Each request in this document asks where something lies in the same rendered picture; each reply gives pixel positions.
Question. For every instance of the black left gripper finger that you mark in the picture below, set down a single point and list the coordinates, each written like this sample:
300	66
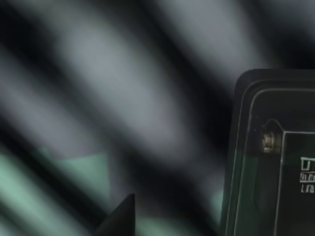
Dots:
123	217

